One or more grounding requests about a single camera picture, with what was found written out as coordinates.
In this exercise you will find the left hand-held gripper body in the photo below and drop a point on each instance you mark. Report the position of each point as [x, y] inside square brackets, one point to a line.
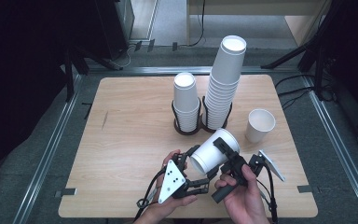
[171, 182]

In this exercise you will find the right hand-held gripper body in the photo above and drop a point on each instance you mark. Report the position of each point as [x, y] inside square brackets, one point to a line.
[236, 163]

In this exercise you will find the white paper cup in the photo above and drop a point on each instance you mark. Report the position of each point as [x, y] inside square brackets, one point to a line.
[209, 154]
[256, 130]

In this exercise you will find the black double cup holder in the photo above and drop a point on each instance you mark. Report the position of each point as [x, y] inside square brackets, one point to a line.
[200, 126]

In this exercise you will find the tall stack of white cups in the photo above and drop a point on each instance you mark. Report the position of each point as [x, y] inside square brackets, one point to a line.
[225, 71]

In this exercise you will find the person's left hand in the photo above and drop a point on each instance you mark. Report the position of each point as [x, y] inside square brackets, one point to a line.
[167, 208]

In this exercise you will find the person's right hand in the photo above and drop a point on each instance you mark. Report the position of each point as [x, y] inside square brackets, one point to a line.
[245, 202]

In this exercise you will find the short stack of white cups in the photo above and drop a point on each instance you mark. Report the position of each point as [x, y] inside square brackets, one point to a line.
[185, 96]

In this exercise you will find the small dark floor block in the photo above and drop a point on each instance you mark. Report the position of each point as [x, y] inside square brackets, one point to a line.
[174, 46]
[151, 45]
[138, 46]

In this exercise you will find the black tripod stand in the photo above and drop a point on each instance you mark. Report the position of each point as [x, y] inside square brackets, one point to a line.
[292, 56]

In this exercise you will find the black metal stand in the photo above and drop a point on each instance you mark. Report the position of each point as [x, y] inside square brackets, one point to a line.
[69, 77]

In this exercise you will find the light wooden desk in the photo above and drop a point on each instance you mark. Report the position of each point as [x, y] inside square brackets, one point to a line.
[254, 7]

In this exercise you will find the black cabinet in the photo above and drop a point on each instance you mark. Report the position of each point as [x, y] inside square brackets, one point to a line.
[112, 28]

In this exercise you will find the aluminium frame rail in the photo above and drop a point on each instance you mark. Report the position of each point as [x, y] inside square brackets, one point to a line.
[48, 155]
[155, 70]
[338, 149]

